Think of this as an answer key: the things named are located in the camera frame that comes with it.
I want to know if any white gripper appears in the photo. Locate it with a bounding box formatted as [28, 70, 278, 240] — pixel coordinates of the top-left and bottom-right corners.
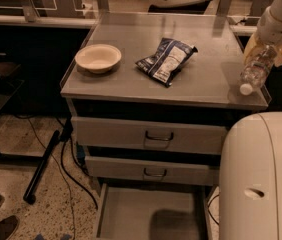
[243, 8, 282, 67]

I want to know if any clear plastic water bottle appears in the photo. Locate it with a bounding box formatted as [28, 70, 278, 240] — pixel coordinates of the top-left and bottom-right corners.
[239, 45, 277, 96]

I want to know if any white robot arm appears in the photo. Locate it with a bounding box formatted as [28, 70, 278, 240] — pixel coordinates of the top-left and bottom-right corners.
[219, 0, 282, 240]

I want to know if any grey drawer cabinet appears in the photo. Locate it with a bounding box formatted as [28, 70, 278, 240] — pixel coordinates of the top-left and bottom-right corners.
[61, 13, 268, 240]

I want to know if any grey middle drawer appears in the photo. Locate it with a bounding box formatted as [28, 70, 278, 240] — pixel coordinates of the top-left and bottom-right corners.
[85, 156, 219, 186]

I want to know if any grey drawer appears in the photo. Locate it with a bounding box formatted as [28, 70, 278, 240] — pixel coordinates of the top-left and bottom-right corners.
[71, 116, 227, 154]
[93, 184, 212, 240]
[85, 156, 219, 186]

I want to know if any grey top drawer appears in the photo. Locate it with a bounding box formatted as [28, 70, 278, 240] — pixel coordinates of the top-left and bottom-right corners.
[71, 116, 227, 154]

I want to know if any grey bottom drawer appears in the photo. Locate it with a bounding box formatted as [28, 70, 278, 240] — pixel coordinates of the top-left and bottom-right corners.
[93, 184, 212, 240]

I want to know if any black office chair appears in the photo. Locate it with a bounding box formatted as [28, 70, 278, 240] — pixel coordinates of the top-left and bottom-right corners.
[148, 0, 214, 15]

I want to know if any blue chip bag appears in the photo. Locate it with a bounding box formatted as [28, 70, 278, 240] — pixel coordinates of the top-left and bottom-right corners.
[136, 38, 198, 88]

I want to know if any white paper bowl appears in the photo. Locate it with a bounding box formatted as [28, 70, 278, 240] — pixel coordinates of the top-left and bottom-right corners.
[75, 44, 122, 74]

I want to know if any black table leg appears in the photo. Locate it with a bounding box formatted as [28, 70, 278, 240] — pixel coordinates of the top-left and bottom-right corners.
[23, 130, 60, 205]

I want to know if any dark shoe lower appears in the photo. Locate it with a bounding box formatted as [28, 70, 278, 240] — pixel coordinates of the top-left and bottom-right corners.
[0, 215, 19, 240]

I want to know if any black cable loop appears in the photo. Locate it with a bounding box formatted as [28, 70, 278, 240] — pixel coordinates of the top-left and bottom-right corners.
[207, 193, 221, 226]

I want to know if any black floor cable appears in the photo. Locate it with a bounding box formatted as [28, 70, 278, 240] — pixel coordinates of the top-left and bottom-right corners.
[14, 114, 99, 240]

